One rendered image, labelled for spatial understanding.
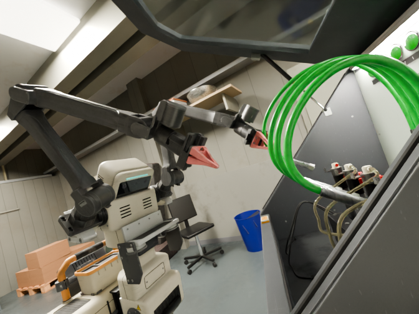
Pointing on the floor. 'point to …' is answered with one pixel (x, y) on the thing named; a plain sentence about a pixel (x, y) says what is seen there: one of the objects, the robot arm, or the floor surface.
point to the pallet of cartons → (45, 266)
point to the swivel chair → (183, 209)
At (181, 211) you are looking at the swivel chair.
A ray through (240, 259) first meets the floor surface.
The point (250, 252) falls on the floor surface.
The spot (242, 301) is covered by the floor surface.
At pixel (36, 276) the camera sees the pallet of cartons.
